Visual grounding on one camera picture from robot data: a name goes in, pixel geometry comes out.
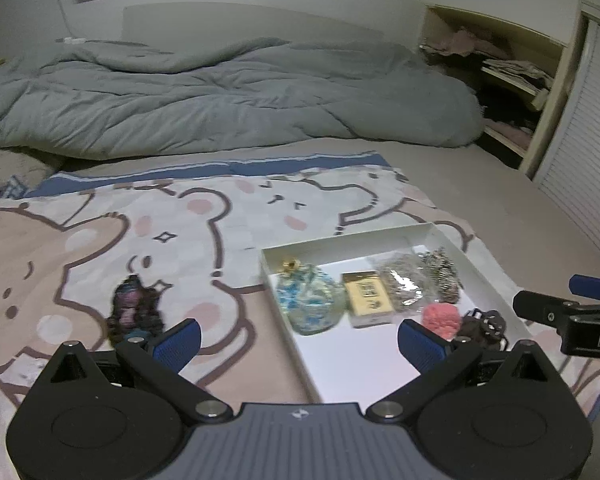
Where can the white charger plug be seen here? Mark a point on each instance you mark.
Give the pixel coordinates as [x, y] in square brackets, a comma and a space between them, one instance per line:
[72, 40]

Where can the pink crumpled clothes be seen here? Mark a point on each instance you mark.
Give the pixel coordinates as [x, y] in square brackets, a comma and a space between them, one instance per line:
[462, 42]

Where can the dark clothes pile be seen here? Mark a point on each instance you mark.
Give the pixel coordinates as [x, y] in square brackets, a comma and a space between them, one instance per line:
[507, 107]

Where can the cream open shelf unit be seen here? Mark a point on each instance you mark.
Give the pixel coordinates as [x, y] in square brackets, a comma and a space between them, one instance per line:
[555, 110]

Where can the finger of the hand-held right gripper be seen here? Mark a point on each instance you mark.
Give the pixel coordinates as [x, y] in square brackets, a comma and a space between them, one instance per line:
[590, 287]
[535, 307]

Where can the dark purple scrunchie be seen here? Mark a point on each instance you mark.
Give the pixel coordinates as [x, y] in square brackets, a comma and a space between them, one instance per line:
[132, 310]

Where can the pink crochet ball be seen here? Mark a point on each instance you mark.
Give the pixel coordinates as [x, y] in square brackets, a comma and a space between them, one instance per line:
[441, 322]

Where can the bed with beige sheet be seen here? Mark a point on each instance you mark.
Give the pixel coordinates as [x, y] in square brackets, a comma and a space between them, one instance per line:
[505, 185]

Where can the pink folded clothes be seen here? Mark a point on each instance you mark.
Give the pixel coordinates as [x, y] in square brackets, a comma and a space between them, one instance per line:
[510, 134]

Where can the cartoon bear printed blanket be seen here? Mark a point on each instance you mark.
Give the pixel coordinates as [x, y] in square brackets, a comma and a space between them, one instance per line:
[105, 240]

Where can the pale bed headboard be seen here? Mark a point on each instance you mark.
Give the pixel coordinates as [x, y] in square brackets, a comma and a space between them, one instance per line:
[255, 20]

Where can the white shallow cardboard box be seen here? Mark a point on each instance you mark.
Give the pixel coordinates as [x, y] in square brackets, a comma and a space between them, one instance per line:
[360, 360]

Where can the patterned pillow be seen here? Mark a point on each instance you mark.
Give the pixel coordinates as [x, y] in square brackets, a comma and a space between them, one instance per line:
[10, 170]

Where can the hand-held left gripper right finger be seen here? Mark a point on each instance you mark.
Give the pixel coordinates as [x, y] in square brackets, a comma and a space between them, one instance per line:
[420, 347]

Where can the grey quilted duvet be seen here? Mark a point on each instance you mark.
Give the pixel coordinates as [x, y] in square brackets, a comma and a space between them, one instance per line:
[205, 95]

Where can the white slatted sliding door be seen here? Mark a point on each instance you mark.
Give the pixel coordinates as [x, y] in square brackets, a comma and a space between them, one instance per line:
[590, 135]

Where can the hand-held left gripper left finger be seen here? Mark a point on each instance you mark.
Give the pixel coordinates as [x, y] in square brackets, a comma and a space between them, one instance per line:
[177, 345]

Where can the small yellow card box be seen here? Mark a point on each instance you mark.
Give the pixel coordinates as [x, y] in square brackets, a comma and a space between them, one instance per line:
[367, 300]

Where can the dark claw hair clip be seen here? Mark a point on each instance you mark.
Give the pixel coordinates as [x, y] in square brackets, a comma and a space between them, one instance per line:
[480, 330]

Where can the beige folded clothes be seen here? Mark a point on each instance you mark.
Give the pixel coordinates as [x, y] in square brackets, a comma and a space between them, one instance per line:
[515, 72]

